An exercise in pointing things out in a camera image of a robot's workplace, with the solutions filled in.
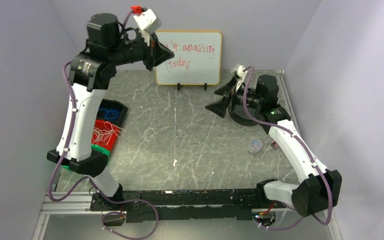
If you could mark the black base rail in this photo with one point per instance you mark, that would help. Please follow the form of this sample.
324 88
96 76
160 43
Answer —
147 205

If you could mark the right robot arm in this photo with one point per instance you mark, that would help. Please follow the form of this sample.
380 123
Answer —
319 188

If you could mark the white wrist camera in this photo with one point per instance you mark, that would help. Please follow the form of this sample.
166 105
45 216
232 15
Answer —
238 71
146 19

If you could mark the black bin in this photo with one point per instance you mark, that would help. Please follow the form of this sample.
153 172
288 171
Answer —
112 111

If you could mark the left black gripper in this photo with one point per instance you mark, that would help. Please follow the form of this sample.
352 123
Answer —
149 52

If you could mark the yellow-framed whiteboard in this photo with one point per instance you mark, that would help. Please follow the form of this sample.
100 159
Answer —
196 61

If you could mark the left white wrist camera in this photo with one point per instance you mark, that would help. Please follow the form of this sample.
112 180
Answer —
146 19

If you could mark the green bin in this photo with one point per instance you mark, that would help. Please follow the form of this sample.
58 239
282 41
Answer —
95 147

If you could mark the clear round container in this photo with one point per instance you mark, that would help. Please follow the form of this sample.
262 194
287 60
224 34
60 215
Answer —
255 146

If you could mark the pink-capped bottle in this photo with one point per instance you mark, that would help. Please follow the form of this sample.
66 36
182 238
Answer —
274 144

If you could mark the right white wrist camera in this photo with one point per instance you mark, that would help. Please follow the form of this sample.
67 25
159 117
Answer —
238 71

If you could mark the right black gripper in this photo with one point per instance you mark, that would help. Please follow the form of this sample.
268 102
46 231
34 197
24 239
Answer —
233 97

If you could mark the black cable spool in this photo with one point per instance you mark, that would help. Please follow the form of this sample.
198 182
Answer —
239 116

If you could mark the red bin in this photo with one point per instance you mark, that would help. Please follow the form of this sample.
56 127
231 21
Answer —
105 134

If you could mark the aluminium frame rail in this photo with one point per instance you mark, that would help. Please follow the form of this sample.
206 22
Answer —
82 204

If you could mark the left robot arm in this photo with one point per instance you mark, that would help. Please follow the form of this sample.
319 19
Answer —
87 77

